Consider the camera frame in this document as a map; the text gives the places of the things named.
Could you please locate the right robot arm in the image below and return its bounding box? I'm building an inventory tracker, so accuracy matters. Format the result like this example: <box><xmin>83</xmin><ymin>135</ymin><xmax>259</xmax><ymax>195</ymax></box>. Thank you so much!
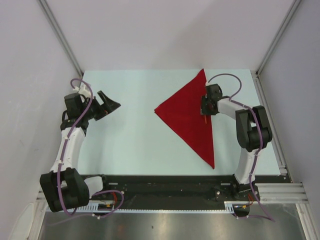
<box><xmin>200</xmin><ymin>84</ymin><xmax>273</xmax><ymax>201</ymax></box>

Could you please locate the left aluminium frame post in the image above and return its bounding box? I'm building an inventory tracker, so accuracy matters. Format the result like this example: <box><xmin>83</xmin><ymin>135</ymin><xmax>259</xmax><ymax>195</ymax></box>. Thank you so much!
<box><xmin>36</xmin><ymin>0</ymin><xmax>84</xmax><ymax>77</ymax></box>

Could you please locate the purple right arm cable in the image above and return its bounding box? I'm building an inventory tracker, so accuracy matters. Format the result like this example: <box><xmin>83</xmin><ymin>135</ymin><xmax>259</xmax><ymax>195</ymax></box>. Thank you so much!
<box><xmin>205</xmin><ymin>72</ymin><xmax>276</xmax><ymax>223</ymax></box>

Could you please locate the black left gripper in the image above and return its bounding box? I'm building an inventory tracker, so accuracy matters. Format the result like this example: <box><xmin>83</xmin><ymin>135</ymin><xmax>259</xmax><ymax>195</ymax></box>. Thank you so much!
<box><xmin>80</xmin><ymin>91</ymin><xmax>120</xmax><ymax>121</ymax></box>

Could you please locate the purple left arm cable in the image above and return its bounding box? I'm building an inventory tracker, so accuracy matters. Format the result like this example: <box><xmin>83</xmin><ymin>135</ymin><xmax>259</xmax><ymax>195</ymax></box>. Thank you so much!
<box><xmin>48</xmin><ymin>78</ymin><xmax>125</xmax><ymax>226</ymax></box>

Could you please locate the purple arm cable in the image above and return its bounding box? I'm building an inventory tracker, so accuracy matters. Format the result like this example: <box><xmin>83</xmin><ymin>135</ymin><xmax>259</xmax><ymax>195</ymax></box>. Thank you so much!
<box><xmin>48</xmin><ymin>78</ymin><xmax>125</xmax><ymax>226</ymax></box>
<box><xmin>205</xmin><ymin>72</ymin><xmax>276</xmax><ymax>223</ymax></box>

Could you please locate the white slotted cable duct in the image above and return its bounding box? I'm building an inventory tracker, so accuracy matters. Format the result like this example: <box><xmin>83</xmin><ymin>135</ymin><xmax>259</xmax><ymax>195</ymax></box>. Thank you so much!
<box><xmin>46</xmin><ymin>201</ymin><xmax>237</xmax><ymax>215</ymax></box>

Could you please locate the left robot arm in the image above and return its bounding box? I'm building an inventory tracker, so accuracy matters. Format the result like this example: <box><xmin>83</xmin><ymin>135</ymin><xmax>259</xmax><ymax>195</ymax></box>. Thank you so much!
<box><xmin>39</xmin><ymin>91</ymin><xmax>121</xmax><ymax>213</ymax></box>

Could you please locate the aluminium front rail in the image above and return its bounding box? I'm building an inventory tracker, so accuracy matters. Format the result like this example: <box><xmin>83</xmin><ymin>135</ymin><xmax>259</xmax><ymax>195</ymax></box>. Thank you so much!
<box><xmin>36</xmin><ymin>182</ymin><xmax>310</xmax><ymax>204</ymax></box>

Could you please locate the right aluminium frame post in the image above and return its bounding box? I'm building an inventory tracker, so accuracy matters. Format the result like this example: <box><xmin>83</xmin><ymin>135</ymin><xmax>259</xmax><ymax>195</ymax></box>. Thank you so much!
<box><xmin>255</xmin><ymin>0</ymin><xmax>303</xmax><ymax>76</ymax></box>

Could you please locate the red cloth napkin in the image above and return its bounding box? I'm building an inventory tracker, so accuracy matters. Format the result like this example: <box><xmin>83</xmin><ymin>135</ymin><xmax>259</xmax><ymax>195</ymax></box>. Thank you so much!
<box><xmin>154</xmin><ymin>69</ymin><xmax>215</xmax><ymax>169</ymax></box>

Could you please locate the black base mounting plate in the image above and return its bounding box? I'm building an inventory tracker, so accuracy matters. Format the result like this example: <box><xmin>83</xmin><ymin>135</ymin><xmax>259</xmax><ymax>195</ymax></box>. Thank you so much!
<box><xmin>101</xmin><ymin>174</ymin><xmax>287</xmax><ymax>209</ymax></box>

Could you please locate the aluminium frame post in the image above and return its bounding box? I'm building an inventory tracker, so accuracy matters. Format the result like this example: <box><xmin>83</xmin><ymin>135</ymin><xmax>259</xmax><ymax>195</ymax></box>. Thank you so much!
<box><xmin>36</xmin><ymin>0</ymin><xmax>84</xmax><ymax>77</ymax></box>
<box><xmin>255</xmin><ymin>0</ymin><xmax>303</xmax><ymax>76</ymax></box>

